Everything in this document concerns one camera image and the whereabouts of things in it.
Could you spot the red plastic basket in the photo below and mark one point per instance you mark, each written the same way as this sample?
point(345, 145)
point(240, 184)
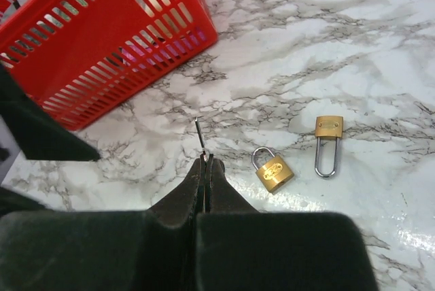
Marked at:
point(78, 59)

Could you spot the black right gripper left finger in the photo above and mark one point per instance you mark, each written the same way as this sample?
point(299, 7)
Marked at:
point(46, 249)

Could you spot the small silver key with ring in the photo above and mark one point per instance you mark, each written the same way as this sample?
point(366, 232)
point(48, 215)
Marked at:
point(201, 139)

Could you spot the long shackle brass padlock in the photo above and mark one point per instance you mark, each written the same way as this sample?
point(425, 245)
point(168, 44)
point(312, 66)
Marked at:
point(328, 127)

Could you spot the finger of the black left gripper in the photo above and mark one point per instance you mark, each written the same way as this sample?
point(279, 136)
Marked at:
point(38, 135)

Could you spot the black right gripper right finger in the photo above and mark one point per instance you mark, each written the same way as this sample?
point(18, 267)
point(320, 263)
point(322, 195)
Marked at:
point(250, 250)

